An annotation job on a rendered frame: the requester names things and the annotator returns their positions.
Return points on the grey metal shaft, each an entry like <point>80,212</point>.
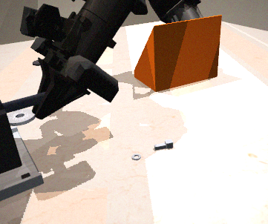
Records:
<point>25,102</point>

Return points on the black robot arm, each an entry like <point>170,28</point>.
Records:
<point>47,23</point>

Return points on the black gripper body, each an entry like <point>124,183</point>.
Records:
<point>79,65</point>

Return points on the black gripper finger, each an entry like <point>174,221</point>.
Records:
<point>61,91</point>
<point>45,81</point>

